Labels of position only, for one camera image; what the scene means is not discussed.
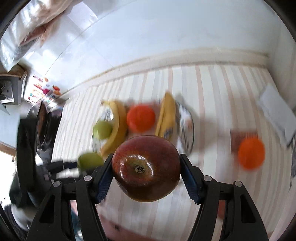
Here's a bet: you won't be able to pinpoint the green apple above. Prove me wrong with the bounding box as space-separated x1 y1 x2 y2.
77 152 104 172
93 120 112 140

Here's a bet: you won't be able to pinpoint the orange tangerine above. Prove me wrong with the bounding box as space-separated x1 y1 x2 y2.
126 104 156 133
237 137 265 170

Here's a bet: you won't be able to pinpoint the yellow banana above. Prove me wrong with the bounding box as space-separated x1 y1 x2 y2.
155 92 176 141
100 100 127 158

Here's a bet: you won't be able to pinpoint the red apple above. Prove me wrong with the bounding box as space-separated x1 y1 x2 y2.
111 136 181 202

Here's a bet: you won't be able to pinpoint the steel wok pan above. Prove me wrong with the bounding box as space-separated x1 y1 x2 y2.
10 102 62 207

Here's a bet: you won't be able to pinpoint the brown green life label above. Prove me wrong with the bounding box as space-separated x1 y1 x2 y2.
230 130 258 153

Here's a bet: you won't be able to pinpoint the white folded tissue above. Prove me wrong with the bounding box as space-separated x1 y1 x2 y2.
257 84 296 147

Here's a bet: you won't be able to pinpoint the plastic bag of eggs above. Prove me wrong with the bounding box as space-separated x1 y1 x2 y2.
1 1 72 72

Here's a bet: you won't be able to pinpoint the colourful wall stickers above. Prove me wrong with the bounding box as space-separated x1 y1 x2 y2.
23 74 62 104

